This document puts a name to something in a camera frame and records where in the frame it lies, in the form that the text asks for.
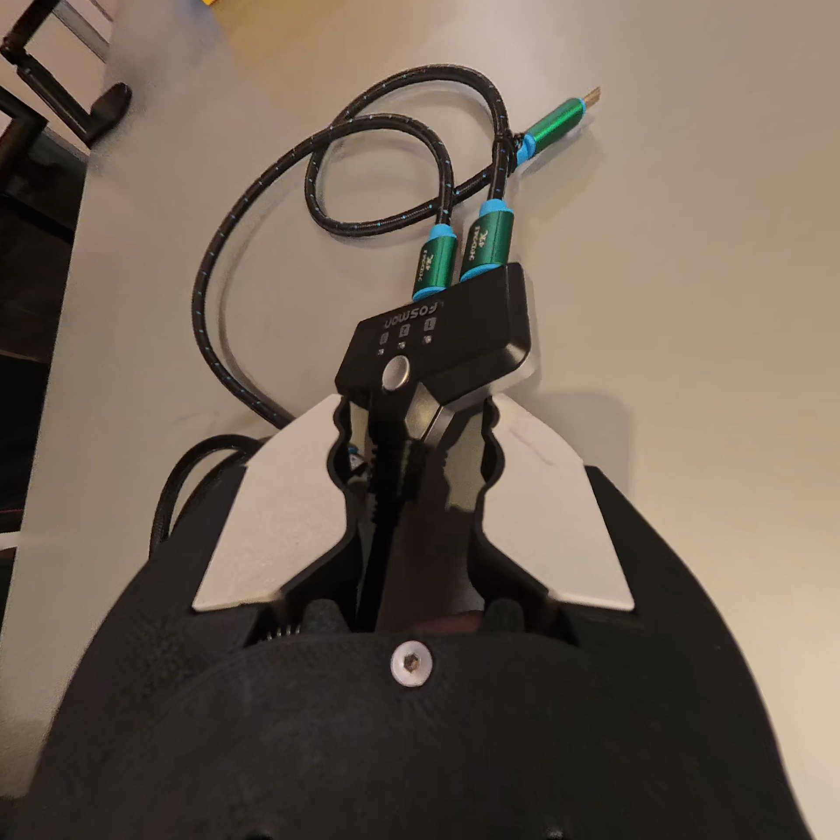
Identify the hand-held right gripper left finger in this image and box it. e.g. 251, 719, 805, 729
192, 392, 368, 614

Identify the black port switch box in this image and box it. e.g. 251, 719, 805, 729
335, 262, 534, 506

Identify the short braided green-plug cable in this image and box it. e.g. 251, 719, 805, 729
304, 85, 602, 299

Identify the plain black switch cable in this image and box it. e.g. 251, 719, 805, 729
150, 420, 421, 634

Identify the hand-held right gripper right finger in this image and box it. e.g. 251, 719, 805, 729
472, 392, 636, 613

